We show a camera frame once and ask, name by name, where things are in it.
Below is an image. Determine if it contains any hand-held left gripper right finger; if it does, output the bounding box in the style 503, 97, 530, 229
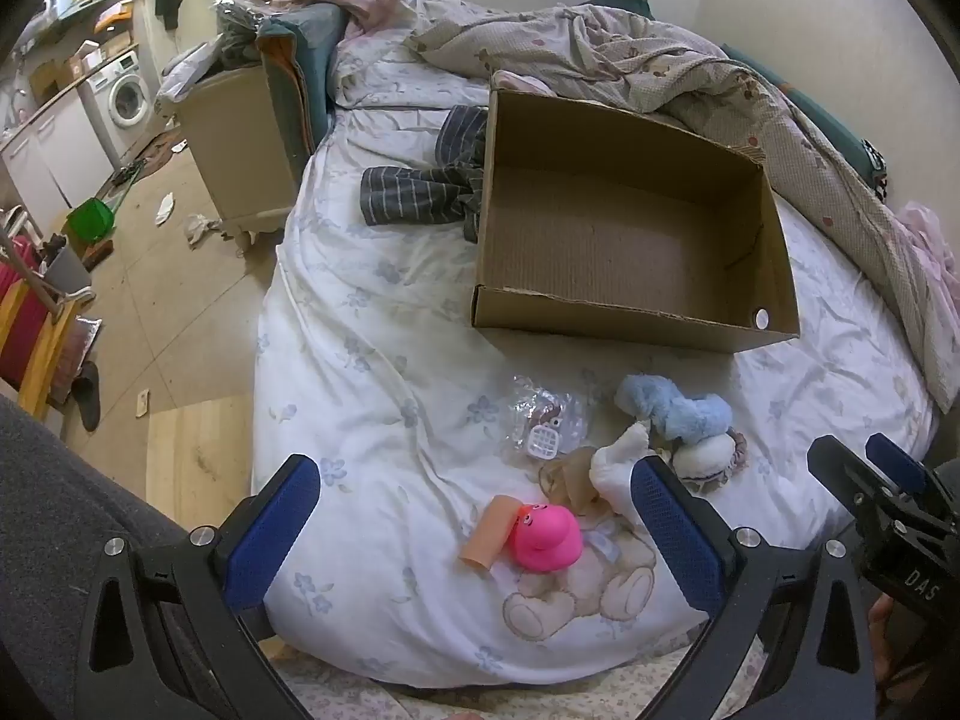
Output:
630, 456, 878, 720

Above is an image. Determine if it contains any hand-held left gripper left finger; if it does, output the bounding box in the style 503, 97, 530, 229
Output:
75, 454, 323, 720

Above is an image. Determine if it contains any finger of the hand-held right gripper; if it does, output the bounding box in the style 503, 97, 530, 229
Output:
807, 435, 882, 522
865, 431, 935, 500

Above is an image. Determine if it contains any white round plush pad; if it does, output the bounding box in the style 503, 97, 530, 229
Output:
671, 431, 732, 481

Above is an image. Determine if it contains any light blue plush toy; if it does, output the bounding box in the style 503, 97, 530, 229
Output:
615, 373, 734, 442

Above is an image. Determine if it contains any pink rubber duck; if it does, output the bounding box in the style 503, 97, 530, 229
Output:
504, 502, 584, 571

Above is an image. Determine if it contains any clear plastic bag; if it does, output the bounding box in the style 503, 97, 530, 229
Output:
510, 375, 590, 462

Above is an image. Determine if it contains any brown cardboard box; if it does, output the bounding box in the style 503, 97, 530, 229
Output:
471, 69, 802, 355

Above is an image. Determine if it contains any person's right hand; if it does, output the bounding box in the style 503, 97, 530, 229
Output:
866, 592, 901, 698

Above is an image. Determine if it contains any white floral duvet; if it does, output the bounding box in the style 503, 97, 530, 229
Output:
251, 0, 938, 691

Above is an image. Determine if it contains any pink garment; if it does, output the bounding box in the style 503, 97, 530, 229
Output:
892, 201, 960, 293

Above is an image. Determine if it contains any black slipper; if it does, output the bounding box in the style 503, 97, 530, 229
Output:
71, 361, 102, 432

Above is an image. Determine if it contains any yellow wooden rack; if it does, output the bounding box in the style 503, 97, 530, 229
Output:
0, 289, 95, 417

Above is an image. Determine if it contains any teal pillow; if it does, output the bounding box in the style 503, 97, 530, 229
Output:
720, 45, 890, 203
259, 4, 350, 181

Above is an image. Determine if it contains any red suitcase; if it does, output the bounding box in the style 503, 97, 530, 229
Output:
0, 236, 53, 383

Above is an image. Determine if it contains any grey bin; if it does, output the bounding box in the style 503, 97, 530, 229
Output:
41, 236, 95, 293

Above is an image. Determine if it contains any grey striped garment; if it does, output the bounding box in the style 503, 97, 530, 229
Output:
360, 105, 490, 245

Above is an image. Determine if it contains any green dustpan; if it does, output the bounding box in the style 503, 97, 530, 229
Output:
66, 197, 117, 245

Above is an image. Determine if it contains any beige bedside cabinet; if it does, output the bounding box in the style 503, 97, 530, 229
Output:
172, 64, 301, 256

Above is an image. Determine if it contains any white kitchen cabinet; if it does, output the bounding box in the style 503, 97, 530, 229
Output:
0, 94, 113, 218

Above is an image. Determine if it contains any white washing machine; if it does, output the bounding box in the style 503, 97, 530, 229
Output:
79, 52, 155, 166

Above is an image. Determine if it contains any beige patterned quilt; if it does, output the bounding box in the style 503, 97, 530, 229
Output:
405, 4, 960, 421

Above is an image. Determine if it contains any dark grey clothes pile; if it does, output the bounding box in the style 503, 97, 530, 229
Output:
214, 0, 278, 76

